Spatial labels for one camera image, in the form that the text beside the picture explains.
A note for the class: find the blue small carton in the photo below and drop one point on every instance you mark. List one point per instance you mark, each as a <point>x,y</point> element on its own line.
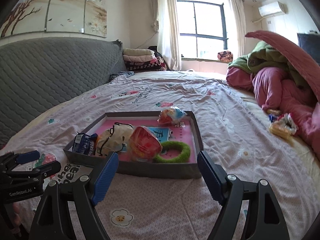
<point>85,144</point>

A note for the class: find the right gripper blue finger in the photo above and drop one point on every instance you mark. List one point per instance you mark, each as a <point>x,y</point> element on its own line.
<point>24,158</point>

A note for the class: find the grey quilted headboard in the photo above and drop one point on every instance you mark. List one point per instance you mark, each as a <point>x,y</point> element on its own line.
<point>41,73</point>

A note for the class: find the pink strawberry bed sheet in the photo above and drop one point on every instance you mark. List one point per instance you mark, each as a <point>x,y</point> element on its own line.
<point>233,135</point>

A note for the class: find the red white snack bag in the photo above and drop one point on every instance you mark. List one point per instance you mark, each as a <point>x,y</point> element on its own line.
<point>143,145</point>

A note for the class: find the black television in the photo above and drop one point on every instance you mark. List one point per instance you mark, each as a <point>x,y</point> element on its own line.
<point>311,44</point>

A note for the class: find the pink crumpled duvet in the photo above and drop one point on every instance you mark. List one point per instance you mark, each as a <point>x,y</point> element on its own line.
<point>273,88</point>

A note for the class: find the dark shallow cardboard box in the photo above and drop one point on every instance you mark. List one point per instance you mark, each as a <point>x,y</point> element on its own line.
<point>138,168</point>

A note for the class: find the stack of folded blankets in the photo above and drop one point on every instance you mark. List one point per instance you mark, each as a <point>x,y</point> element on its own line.
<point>143,60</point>

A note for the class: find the cream right curtain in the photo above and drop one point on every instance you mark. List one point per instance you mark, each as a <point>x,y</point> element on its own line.
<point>238,20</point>

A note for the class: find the blossom wall painting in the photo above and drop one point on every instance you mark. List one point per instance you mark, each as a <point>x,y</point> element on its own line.
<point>68,16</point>

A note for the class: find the dark framed window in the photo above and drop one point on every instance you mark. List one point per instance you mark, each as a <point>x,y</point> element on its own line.
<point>203,30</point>

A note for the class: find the beige drawstring pouch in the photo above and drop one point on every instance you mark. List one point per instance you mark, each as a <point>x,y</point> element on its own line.
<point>113,139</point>

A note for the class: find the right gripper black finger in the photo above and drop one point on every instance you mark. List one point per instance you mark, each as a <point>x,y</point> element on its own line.
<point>44,171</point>

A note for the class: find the cream curtain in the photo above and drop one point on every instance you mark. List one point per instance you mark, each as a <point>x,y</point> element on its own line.
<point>238,20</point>
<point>168,34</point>

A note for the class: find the blue white snack bag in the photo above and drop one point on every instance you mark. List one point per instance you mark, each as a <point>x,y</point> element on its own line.
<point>171,116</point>

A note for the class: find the pink blue children's book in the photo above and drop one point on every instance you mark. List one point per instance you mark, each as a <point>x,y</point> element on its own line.
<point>177,140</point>

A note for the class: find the green blanket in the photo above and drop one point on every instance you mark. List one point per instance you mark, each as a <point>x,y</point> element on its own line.
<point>243,69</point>

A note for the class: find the person's hand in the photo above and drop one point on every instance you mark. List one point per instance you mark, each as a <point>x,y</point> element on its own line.
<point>15,218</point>

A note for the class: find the yellow snack packets pile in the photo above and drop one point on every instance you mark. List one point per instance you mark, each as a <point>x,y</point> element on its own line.
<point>282,125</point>

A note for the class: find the patterned bag on windowsill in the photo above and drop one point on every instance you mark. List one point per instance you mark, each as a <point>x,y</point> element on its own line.
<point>225,56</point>

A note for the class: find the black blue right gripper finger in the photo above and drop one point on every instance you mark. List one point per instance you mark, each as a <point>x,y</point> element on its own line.
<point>264,219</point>
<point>52,219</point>

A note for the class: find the white air conditioner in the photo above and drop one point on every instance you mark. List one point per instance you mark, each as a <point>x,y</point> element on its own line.
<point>271,9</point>

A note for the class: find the cream left curtain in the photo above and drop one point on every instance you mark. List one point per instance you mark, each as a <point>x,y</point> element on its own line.
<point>168,34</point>

